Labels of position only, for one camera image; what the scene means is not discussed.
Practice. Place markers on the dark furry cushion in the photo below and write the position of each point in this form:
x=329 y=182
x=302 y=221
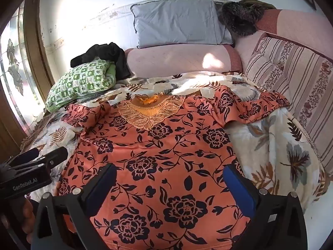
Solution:
x=242 y=18

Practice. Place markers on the leaf-printed blanket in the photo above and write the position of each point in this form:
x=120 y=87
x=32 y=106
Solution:
x=273 y=145

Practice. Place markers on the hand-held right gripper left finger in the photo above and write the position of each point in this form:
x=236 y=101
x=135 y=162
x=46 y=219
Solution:
x=101 y=187

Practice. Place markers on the orange floral shirt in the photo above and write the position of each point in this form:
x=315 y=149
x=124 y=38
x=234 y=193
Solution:
x=166 y=161

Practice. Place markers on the grey pillow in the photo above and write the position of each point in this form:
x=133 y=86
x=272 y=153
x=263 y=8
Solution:
x=179 y=23

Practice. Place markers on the wooden window frame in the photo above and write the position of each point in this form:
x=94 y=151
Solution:
x=35 y=44

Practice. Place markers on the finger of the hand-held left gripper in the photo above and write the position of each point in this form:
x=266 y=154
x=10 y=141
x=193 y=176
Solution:
x=56 y=155
x=32 y=153

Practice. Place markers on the leaded glass window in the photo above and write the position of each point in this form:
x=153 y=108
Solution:
x=13 y=65

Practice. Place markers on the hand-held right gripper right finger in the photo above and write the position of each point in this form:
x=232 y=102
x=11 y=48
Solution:
x=239 y=190

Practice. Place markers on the black garment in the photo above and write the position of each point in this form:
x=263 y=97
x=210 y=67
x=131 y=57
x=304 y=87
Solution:
x=111 y=53

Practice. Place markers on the white wall socket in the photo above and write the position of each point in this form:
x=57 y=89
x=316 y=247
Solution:
x=58 y=43

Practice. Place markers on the striped floral sofa cover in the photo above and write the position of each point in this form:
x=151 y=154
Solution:
x=299 y=78

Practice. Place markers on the green checked pillow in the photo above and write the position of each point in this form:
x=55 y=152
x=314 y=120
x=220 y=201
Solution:
x=78 y=80

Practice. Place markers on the person's left hand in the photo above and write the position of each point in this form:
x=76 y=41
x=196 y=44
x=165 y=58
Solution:
x=27 y=213

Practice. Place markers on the olive cloth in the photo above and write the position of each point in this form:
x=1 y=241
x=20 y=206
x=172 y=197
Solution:
x=260 y=3

